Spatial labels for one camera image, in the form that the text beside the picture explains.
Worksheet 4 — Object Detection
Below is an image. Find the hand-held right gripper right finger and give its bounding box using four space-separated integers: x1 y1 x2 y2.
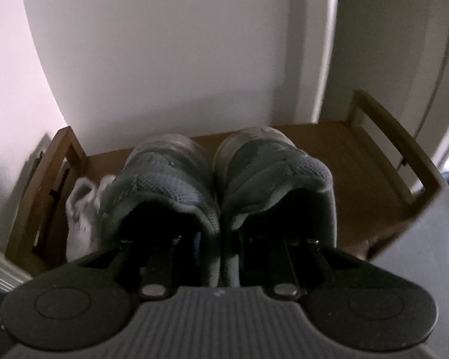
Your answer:
239 237 363 300

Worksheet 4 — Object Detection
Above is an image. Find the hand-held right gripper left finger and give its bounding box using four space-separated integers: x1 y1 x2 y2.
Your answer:
78 234 203 300

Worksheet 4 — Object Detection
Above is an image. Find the grey mesh sneaker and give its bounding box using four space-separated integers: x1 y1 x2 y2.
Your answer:
97 133 221 288
213 127 337 288

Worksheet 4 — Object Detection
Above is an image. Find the wooden shoe rack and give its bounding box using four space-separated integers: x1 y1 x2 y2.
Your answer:
5 89 449 273

